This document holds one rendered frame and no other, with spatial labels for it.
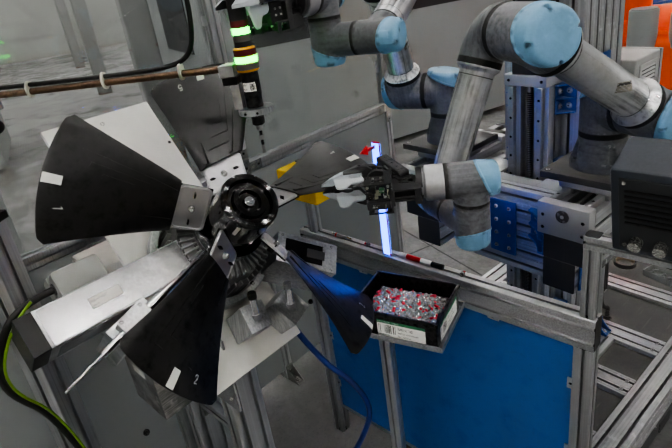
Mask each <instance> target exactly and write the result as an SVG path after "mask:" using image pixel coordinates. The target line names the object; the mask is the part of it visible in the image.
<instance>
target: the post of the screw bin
mask: <svg viewBox="0 0 672 448"><path fill-rule="evenodd" d="M379 346H380V354H381V362H382V370H383V378H384V386H385V394H386V401H387V409H388V417H389V425H390V433H391V441H392V448H406V440H405V431H404V422H403V414H402V405H401V396H400V387H399V378H398V369H397V361H396V352H395V343H391V342H387V341H382V340H379Z"/></svg>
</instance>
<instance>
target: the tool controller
mask: <svg viewBox="0 0 672 448"><path fill-rule="evenodd" d="M610 173H611V210H612V245H613V248H615V249H619V250H623V251H628V252H632V253H637V254H641V255H646V256H650V257H655V258H659V259H664V260H668V261H672V140H669V139H658V138H647V137H637V136H631V137H630V138H629V140H628V141H627V143H626V145H625V146H624V148H623V150H622V151H621V153H620V154H619V156H618V158H617V159H616V161H615V163H614V164H613V166H612V168H611V170H610Z"/></svg>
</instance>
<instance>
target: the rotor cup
mask: <svg viewBox="0 0 672 448"><path fill-rule="evenodd" d="M217 196H218V200H217V201H216V203H215V204H214V206H213V202H214V200H215V199H216V197H217ZM247 196H251V197H253V198H254V200H255V204H254V205H253V206H248V205H246V204H245V201H244V200H245V198H246V197H247ZM278 208H279V204H278V199H277V196H276V194H275V192H274V190H273V189H272V187H271V186H270V185H269V184H268V183H267V182H266V181H264V180H263V179H261V178H259V177H257V176H254V175H251V174H238V175H235V176H232V177H230V178H229V179H227V180H226V181H225V182H224V183H223V185H222V186H221V188H220V189H219V191H218V192H217V194H216V195H215V196H214V197H212V199H211V203H210V206H209V210H208V213H207V217H206V221H205V224H204V227H203V229H202V231H195V232H196V235H197V237H198V239H199V241H200V243H201V244H202V245H203V246H204V248H205V249H207V250H208V251H209V249H210V247H211V245H212V242H213V240H214V237H215V235H216V233H217V230H218V228H220V229H221V230H223V231H224V233H225V235H226V236H227V238H228V239H229V241H230V243H231V244H232V246H233V248H234V249H235V251H236V259H235V260H238V259H242V258H245V257H247V256H249V255H250V254H252V253H253V252H254V251H255V250H256V249H257V248H258V247H259V245H260V244H261V241H260V240H259V239H260V238H261V236H262V234H263V233H264V231H265V230H266V229H267V228H268V227H269V226H270V225H271V224H272V223H273V222H274V220H275V219H276V216H277V213H278ZM237 227H238V228H240V230H239V232H238V233H237V234H236V235H233V234H232V233H233V232H234V230H235V229H236V228H237Z"/></svg>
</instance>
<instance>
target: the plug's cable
mask: <svg viewBox="0 0 672 448"><path fill-rule="evenodd" d="M53 294H55V291H54V289H53V287H50V288H48V289H46V290H44V291H42V292H40V293H38V294H36V295H35V296H33V297H32V298H30V299H28V300H27V301H26V302H24V303H23V304H22V305H20V306H19V307H18V308H17V309H16V310H14V312H13V313H12V314H11V315H10V316H9V317H8V319H7V320H6V322H5V323H4V325H3V327H2V330H1V332H0V387H1V389H2V390H3V391H4V392H5V393H6V394H7V395H8V396H9V397H10V398H12V399H13V400H15V401H17V402H18V403H20V404H22V405H24V406H27V407H29V408H32V409H33V410H35V411H37V412H39V413H40V414H42V415H43V416H44V417H46V418H47V419H48V420H49V421H50V422H51V423H52V424H53V425H54V426H56V427H57V428H58V429H59V431H60V432H61V433H62V434H63V435H64V436H65V437H66V438H67V439H68V441H69V442H70V443H71V444H72V446H73V447H74V448H86V447H85V445H84V444H83V443H82V442H81V440H80V439H79V438H78V436H77V435H76V434H75V433H74V432H73V431H72V429H71V428H70V427H69V426H68V425H67V424H66V423H65V422H64V421H63V420H62V419H61V418H60V417H59V416H58V415H57V414H56V413H55V412H53V411H52V410H51V409H50V408H48V407H46V406H45V405H43V404H42V403H39V402H37V401H35V400H33V399H31V398H29V397H27V396H25V395H24V394H22V393H21V392H20V391H19V390H18V389H17V388H15V386H14V385H13V384H12V382H11V380H10V378H9V376H8V373H7V364H6V363H7V354H8V349H9V345H10V342H11V339H12V336H13V335H12V332H10V331H12V330H11V329H12V321H13V320H15V319H17V318H19V317H21V316H23V315H24V313H25V312H26V311H27V310H28V309H29V308H31V307H32V306H33V305H35V304H36V303H38V302H40V301H41V300H43V299H45V298H47V297H49V296H51V295H53ZM9 333H10V334H9ZM8 336H9V337H8ZM7 339H8V340H7Z"/></svg>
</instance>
